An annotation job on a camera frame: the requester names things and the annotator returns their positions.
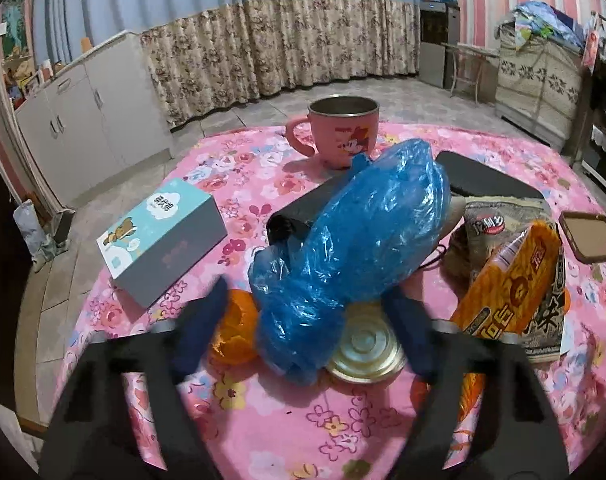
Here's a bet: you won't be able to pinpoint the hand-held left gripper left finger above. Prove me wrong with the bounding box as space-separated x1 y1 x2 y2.
38 276 230 480

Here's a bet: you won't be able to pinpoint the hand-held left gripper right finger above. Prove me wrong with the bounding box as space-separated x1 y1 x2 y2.
380 285 569 480

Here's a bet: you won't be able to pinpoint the orange plastic lid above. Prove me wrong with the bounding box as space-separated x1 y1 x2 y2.
208 289 260 365

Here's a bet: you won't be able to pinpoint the blue plastic bag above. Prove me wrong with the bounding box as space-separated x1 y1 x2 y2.
248 139 452 386

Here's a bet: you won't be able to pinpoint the brown phone case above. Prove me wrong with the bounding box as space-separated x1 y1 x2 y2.
558 211 606 264

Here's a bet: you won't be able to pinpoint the round metal tin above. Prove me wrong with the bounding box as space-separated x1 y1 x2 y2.
325 305 408 385

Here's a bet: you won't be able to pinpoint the light blue tissue box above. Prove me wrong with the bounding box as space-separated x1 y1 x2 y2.
97 177 229 309

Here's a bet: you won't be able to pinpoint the low cabinet with lace cover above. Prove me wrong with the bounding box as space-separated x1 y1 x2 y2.
578 125 606 196

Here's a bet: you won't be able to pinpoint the orange snack packet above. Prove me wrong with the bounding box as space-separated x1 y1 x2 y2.
450 220 563 343

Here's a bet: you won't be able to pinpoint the grey seed packet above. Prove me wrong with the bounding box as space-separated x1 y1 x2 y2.
443 197 569 363

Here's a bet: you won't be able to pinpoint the black zip pouch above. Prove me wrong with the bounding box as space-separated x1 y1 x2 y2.
267 172 356 247

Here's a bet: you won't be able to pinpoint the flat black case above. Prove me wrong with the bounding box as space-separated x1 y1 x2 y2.
434 150 545 200

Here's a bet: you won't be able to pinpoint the cloth-covered chest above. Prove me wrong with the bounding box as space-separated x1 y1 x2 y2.
496 25 591 153

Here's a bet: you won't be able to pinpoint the hanging clothes on rack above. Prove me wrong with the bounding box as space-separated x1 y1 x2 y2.
580 12 606 111

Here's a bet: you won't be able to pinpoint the pink cartoon mug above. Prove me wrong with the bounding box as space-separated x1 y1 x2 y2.
283 95 381 171

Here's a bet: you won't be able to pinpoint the white cabinet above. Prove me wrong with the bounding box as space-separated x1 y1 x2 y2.
13 30 176 211

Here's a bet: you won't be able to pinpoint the small wooden side table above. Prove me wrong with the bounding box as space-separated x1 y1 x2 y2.
445 42 499 103

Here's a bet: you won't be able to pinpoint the pile of colourful clothes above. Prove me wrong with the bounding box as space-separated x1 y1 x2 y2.
500 1 586 51

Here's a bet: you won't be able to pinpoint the water dispenser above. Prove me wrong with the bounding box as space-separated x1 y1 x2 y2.
418 0 461 90

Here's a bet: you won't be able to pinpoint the blue and floral curtain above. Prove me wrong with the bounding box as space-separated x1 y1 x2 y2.
30 0 424 128

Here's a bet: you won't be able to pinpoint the wall poster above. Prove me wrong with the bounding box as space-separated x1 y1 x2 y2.
2 0 34 73

